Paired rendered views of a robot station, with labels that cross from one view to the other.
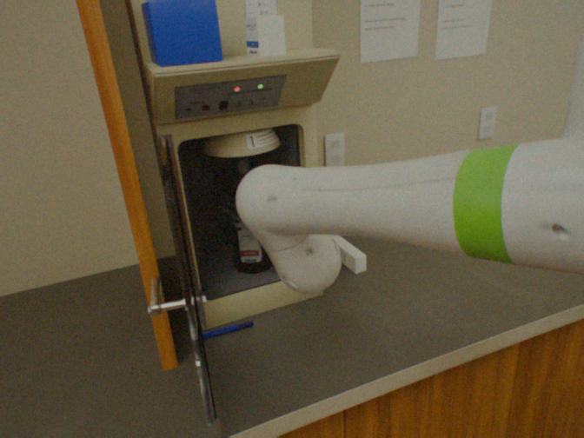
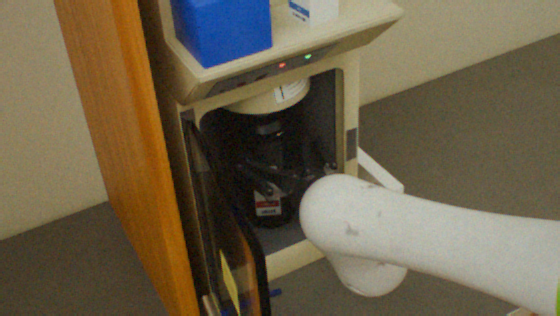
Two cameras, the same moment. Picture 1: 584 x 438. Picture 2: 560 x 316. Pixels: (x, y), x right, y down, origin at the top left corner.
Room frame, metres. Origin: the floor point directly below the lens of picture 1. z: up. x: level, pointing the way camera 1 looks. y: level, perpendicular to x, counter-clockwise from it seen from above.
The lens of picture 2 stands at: (-0.04, 0.16, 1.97)
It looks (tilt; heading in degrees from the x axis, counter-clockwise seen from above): 39 degrees down; 355
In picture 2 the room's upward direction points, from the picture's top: 4 degrees counter-clockwise
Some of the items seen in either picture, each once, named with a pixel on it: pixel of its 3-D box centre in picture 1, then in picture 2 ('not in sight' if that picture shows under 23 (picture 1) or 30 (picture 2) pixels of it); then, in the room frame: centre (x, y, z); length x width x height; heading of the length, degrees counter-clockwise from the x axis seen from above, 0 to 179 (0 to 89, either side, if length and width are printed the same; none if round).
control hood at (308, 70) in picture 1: (246, 87); (288, 54); (0.83, 0.06, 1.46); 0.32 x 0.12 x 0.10; 111
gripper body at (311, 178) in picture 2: not in sight; (307, 187); (0.83, 0.05, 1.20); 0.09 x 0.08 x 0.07; 21
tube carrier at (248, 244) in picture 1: (249, 220); (266, 165); (0.98, 0.10, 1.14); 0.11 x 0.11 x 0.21
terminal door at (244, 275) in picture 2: (185, 271); (232, 278); (0.66, 0.18, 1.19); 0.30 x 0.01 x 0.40; 14
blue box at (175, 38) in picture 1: (182, 32); (220, 13); (0.79, 0.15, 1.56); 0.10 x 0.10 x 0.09; 21
